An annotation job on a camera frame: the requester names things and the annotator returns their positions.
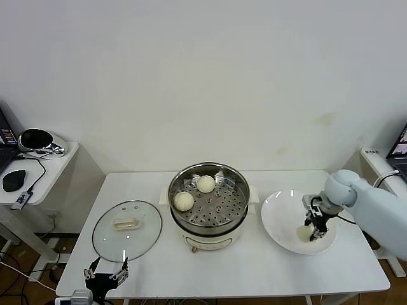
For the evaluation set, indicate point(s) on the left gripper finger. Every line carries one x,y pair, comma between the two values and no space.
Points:
123,274
91,270

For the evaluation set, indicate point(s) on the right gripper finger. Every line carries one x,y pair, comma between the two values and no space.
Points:
320,232
309,220

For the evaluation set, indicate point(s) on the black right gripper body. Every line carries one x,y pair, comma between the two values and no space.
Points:
319,216

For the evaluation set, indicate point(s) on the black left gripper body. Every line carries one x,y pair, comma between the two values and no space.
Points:
100,282

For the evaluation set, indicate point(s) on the white steamed baozi bun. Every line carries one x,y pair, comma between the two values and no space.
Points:
205,185
302,234
183,201

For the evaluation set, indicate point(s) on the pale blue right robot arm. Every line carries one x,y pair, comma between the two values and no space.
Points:
375,206

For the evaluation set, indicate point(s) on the stainless steel steamer basket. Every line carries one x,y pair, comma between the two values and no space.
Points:
222,209

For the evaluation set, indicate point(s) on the white round plate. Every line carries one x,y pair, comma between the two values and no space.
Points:
283,216

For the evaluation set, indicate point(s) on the grey round floor object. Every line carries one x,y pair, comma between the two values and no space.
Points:
54,274

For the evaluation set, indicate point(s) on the white side table with label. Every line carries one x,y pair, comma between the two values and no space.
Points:
373,162

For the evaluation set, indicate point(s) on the white label sticker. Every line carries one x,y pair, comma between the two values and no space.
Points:
372,152

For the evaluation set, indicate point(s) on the cream electric cooking pot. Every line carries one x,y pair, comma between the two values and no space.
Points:
210,238

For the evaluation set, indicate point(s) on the white side table with mouse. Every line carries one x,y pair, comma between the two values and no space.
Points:
54,178

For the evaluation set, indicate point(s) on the grey usb dongle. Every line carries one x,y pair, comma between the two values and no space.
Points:
20,200

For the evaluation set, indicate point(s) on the black laptop beside label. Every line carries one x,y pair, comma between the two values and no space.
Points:
399,152

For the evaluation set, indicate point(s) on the black computer mouse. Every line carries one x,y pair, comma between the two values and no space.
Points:
14,180

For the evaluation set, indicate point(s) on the shiny chrome black gadget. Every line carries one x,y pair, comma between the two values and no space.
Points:
47,146

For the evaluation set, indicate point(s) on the black laptop beside mouse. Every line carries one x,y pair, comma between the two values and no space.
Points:
4,152

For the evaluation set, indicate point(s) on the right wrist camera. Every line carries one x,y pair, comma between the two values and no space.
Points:
307,201

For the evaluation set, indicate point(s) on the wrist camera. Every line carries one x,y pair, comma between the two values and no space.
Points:
307,201
78,298

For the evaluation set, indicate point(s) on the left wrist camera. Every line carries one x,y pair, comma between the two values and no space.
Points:
78,298

